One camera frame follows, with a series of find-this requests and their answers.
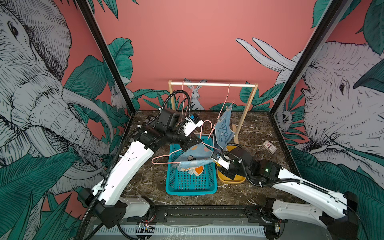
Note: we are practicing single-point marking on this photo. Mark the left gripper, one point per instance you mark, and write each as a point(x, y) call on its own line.
point(190, 141)

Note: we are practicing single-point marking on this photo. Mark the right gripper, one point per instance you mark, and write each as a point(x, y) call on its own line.
point(224, 170)

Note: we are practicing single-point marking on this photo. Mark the blue towel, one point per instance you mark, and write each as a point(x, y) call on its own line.
point(222, 129)
point(195, 157)

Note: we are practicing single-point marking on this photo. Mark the white orange lion towel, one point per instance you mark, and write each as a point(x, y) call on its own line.
point(197, 171)

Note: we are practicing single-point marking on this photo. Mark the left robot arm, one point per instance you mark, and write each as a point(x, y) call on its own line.
point(103, 199)

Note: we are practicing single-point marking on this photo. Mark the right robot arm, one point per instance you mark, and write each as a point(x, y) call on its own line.
point(331, 210)

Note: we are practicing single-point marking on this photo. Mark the wooden clothes rack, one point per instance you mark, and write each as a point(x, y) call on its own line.
point(254, 88)

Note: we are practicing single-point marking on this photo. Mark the small card box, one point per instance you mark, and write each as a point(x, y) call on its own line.
point(270, 147)

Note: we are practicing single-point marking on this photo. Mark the teal plastic basket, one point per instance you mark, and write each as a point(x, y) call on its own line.
point(184, 184)

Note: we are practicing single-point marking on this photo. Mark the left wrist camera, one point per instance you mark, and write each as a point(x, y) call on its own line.
point(192, 122)

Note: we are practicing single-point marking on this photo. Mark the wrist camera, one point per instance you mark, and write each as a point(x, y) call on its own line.
point(222, 162)
point(192, 122)

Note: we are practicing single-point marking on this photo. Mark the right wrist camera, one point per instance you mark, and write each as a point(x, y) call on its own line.
point(222, 162)

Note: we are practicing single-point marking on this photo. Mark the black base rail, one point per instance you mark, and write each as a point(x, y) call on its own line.
point(163, 213)

